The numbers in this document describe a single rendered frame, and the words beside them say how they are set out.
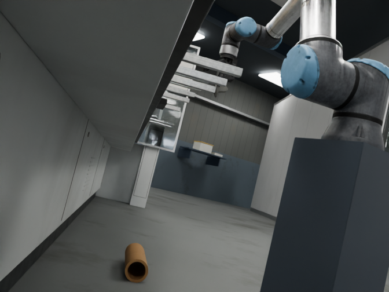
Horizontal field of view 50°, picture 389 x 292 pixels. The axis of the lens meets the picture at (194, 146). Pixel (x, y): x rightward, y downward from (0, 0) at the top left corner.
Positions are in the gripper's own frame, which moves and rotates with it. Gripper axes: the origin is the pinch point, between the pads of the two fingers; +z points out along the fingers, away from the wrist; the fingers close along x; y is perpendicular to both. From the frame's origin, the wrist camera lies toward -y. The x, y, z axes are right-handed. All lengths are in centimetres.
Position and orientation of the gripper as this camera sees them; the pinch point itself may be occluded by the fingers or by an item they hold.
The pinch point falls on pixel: (215, 94)
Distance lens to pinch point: 207.9
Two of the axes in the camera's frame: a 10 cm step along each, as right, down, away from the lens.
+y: 9.6, 2.3, 1.4
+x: -1.6, 0.5, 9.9
